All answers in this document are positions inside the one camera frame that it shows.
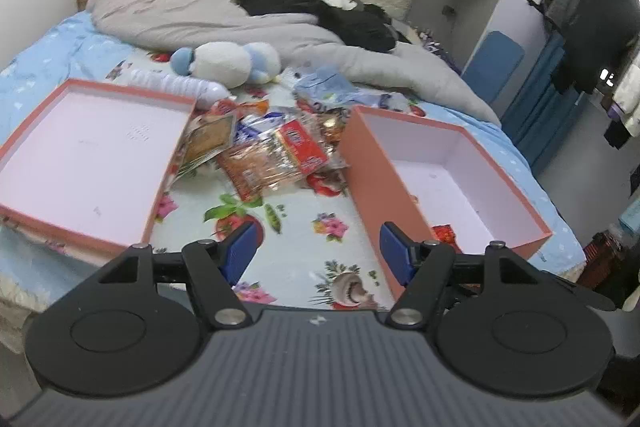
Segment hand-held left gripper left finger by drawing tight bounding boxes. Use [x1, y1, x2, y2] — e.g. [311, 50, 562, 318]
[97, 219, 264, 330]

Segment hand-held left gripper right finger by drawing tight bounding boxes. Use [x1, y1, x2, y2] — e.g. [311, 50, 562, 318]
[379, 222, 556, 329]

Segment red packet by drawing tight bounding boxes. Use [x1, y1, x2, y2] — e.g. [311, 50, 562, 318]
[432, 224, 458, 253]

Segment orange noodle snack packet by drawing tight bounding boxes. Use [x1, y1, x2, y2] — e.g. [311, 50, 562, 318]
[217, 139, 306, 202]

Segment deep pink cardboard box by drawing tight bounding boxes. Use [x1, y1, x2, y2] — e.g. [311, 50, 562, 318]
[339, 105, 553, 303]

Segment brown green-edged snack packet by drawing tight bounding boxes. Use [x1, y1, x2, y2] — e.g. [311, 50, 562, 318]
[182, 113, 237, 168]

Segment clear red-label snack packet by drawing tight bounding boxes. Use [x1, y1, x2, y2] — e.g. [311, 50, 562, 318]
[272, 119, 331, 175]

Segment blue and white snack packet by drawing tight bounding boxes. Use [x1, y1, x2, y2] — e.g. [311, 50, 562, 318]
[235, 109, 291, 142]

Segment gold candy packet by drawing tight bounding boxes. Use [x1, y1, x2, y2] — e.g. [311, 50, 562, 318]
[315, 107, 351, 142]

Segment dark orange snack packet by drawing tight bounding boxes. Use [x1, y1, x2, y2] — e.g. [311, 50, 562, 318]
[210, 99, 271, 118]

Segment light blue plastic bag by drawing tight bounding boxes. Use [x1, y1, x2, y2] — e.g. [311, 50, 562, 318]
[292, 66, 411, 112]

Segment shallow pink box lid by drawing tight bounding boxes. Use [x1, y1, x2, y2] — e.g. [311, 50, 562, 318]
[0, 78, 197, 256]

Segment clear plastic water bottle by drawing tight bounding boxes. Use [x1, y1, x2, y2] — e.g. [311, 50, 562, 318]
[121, 68, 232, 110]

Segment white and blue plush toy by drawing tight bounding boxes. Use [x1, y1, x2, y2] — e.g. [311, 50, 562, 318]
[170, 41, 282, 88]

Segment blue curtain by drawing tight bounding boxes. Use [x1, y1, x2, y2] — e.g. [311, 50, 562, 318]
[502, 32, 568, 172]

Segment small bottles on nightstand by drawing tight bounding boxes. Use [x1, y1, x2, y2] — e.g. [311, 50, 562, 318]
[420, 29, 463, 72]

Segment red basket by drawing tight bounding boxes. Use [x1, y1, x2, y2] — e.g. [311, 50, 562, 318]
[580, 232, 626, 290]

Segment blue padded board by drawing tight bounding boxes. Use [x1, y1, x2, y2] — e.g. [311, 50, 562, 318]
[462, 31, 526, 105]

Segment black fleece garment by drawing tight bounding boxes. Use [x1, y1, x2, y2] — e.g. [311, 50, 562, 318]
[220, 0, 398, 54]

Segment grey duvet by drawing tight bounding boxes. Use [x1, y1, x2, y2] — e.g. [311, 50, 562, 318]
[86, 0, 502, 126]

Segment hanging cream garment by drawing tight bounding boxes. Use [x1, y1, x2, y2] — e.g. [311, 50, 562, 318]
[611, 62, 640, 138]

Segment hanging black coat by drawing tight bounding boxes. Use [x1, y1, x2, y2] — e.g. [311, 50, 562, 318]
[552, 0, 640, 95]

